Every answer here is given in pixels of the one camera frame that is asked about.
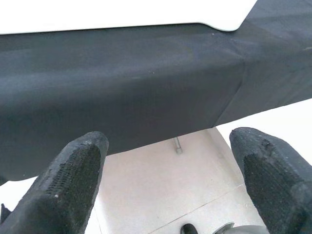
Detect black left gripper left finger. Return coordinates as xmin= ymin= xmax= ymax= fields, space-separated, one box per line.
xmin=0 ymin=131 xmax=110 ymax=234

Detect black tablecloth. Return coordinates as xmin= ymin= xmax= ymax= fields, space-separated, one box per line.
xmin=0 ymin=0 xmax=312 ymax=182

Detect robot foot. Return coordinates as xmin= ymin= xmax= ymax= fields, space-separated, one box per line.
xmin=179 ymin=223 xmax=195 ymax=234
xmin=214 ymin=223 xmax=268 ymax=234

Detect white plastic children table top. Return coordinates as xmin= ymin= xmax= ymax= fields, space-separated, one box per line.
xmin=0 ymin=0 xmax=258 ymax=35

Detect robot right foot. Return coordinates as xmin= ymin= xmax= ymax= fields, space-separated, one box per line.
xmin=214 ymin=223 xmax=268 ymax=234

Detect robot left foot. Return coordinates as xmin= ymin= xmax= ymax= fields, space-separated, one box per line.
xmin=179 ymin=223 xmax=195 ymax=234

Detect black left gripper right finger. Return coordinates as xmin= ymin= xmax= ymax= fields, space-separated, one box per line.
xmin=229 ymin=126 xmax=312 ymax=234

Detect grey metal table frame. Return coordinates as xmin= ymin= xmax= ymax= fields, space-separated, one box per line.
xmin=173 ymin=137 xmax=183 ymax=156

